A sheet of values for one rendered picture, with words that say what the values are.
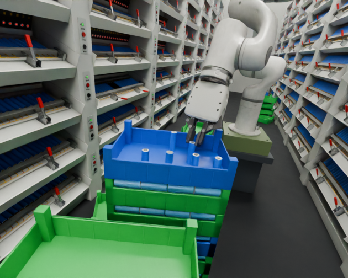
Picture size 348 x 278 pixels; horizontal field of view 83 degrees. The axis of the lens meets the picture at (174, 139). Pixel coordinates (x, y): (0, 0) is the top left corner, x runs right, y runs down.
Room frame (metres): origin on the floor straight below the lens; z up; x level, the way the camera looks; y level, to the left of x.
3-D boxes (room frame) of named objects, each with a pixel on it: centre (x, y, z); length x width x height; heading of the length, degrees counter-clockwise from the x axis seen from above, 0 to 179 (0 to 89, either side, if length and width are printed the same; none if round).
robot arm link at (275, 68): (1.13, -0.45, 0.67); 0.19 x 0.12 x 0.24; 61
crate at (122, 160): (0.48, 0.00, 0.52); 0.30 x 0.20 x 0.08; 90
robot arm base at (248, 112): (1.14, -0.42, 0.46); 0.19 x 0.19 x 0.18
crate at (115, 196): (0.48, 0.00, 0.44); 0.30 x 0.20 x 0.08; 90
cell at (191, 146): (0.48, -0.05, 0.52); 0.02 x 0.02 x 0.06
